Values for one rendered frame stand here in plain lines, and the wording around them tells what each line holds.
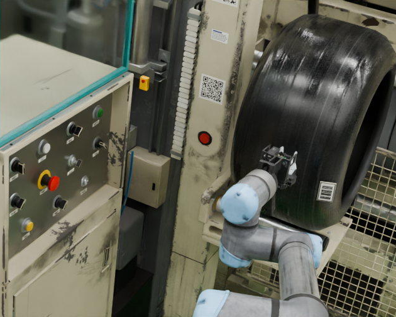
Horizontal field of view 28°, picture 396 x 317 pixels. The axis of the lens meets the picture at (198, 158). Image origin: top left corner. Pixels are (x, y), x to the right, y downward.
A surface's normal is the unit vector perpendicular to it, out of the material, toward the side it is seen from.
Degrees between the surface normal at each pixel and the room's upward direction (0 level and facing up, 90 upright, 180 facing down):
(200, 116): 90
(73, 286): 90
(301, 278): 15
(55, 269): 90
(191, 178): 90
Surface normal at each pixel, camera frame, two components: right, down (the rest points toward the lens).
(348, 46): -0.02, -0.69
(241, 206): -0.43, 0.31
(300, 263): 0.06, -0.96
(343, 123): 0.36, 0.15
